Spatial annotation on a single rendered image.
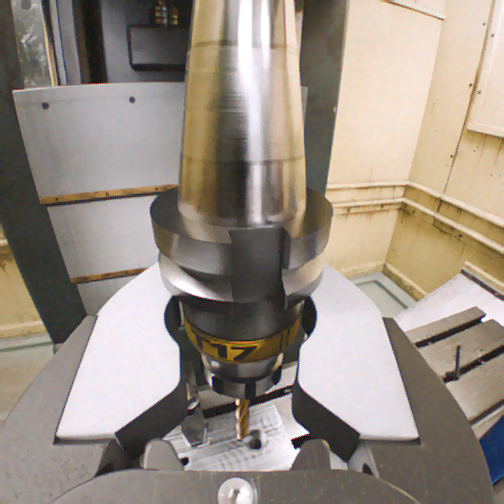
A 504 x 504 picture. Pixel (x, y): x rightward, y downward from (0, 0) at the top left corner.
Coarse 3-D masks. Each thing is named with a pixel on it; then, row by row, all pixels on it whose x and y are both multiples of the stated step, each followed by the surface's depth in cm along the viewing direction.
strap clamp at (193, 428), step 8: (184, 368) 45; (192, 368) 45; (192, 376) 43; (192, 384) 42; (192, 392) 39; (192, 400) 39; (192, 408) 39; (200, 408) 39; (192, 416) 38; (200, 416) 38; (184, 424) 37; (192, 424) 37; (200, 424) 37; (184, 432) 36; (192, 432) 36; (200, 432) 36; (192, 440) 36; (200, 440) 36
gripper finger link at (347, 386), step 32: (320, 288) 10; (352, 288) 10; (320, 320) 8; (352, 320) 8; (320, 352) 7; (352, 352) 7; (384, 352) 7; (320, 384) 7; (352, 384) 7; (384, 384) 7; (320, 416) 6; (352, 416) 6; (384, 416) 6; (352, 448) 6
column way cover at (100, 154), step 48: (48, 96) 37; (96, 96) 39; (144, 96) 41; (48, 144) 40; (96, 144) 42; (144, 144) 45; (48, 192) 43; (96, 192) 46; (144, 192) 48; (96, 240) 51; (144, 240) 54; (96, 288) 56
